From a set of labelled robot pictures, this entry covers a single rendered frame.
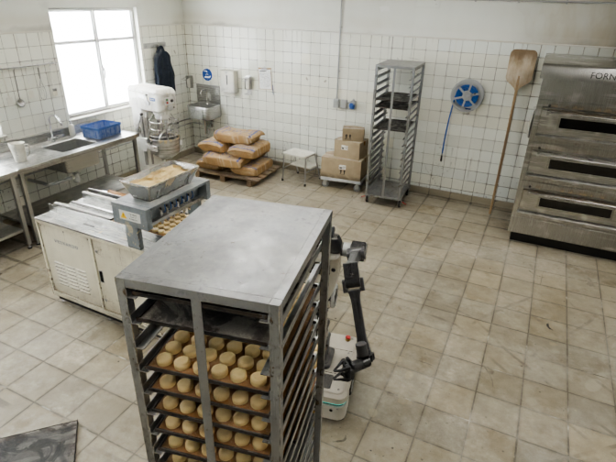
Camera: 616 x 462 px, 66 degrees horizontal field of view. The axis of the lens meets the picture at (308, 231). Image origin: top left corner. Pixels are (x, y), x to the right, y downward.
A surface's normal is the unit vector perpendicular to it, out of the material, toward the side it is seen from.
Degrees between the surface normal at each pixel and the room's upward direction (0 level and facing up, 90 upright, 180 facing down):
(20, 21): 90
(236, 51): 90
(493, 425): 0
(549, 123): 90
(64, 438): 0
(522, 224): 90
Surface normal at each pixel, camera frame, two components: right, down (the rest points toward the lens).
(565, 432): 0.02, -0.90
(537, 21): -0.44, 0.39
